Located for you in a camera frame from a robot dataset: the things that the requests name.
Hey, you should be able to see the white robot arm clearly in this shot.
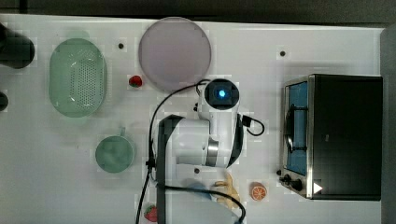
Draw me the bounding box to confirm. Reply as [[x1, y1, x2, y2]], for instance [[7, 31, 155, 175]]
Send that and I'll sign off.
[[152, 78, 245, 224]]

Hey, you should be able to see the black toaster oven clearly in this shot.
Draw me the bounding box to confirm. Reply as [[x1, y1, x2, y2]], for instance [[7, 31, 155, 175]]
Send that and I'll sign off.
[[276, 74, 383, 201]]

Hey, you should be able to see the lilac round plate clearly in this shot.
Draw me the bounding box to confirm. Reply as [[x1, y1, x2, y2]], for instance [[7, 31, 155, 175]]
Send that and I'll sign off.
[[138, 17, 212, 92]]

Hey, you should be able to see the small strawberry near plate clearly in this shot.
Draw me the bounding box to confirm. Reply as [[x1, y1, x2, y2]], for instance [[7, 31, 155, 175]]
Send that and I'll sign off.
[[129, 76, 143, 88]]

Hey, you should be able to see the plush peeled banana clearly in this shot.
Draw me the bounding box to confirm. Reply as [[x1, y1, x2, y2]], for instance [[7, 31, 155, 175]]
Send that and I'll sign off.
[[211, 172, 240, 209]]

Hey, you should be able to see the green mug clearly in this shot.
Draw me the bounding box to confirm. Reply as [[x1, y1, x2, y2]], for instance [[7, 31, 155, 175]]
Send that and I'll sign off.
[[95, 127, 135, 174]]

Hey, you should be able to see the orange slice toy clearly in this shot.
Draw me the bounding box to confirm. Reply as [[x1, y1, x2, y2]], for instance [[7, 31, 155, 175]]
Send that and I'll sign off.
[[249, 182, 267, 202]]

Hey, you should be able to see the strawberry near table edge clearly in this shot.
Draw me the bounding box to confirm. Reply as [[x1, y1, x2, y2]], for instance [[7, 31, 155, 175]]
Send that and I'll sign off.
[[144, 205, 158, 223]]

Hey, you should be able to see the green oval colander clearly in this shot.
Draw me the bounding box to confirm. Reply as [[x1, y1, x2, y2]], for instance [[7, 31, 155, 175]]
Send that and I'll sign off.
[[48, 31, 107, 119]]

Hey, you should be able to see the black cylindrical cup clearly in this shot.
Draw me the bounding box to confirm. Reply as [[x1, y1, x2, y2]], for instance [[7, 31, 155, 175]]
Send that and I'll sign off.
[[0, 24, 35, 69]]

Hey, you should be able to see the black round container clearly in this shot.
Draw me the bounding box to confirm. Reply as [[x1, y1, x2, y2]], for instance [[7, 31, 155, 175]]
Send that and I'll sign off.
[[0, 92, 8, 111]]

